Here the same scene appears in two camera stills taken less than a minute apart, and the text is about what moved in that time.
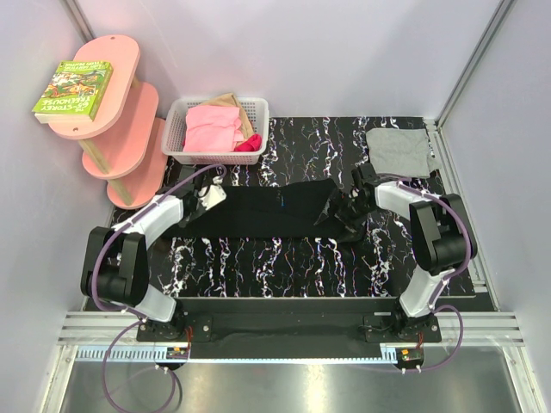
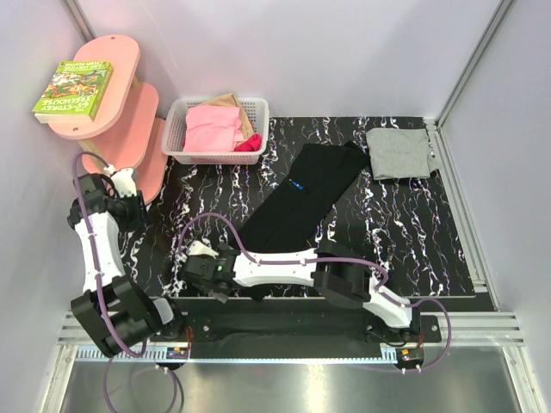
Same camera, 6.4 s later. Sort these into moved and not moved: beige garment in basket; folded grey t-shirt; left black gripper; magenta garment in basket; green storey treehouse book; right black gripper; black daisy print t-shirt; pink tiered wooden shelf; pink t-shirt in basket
Moved: black daisy print t-shirt; right black gripper; left black gripper
Not moved: folded grey t-shirt; pink tiered wooden shelf; magenta garment in basket; green storey treehouse book; beige garment in basket; pink t-shirt in basket
